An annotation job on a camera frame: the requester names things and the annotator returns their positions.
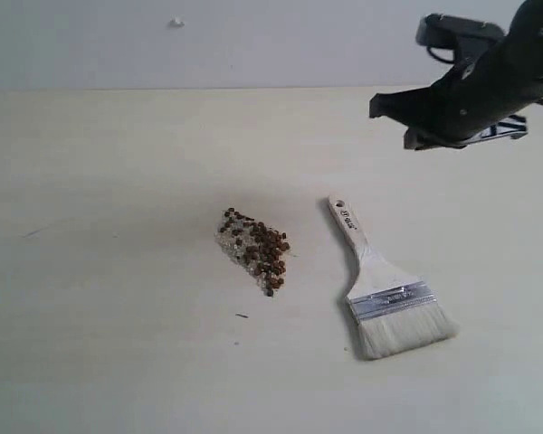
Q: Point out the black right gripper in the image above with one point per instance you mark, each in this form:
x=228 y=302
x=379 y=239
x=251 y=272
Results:
x=469 y=104

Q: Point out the wooden paint brush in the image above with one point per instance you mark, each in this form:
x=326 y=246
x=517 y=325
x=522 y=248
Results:
x=394 y=311

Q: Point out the pile of brown beads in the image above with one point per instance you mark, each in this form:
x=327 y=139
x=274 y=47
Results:
x=258 y=248

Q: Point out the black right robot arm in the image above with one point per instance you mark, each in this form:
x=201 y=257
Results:
x=523 y=40

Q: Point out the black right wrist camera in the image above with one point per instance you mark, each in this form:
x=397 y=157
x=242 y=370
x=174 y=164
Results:
x=450 y=39

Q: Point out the small white wall peg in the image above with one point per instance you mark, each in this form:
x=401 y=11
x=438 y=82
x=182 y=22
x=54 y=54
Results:
x=176 y=23

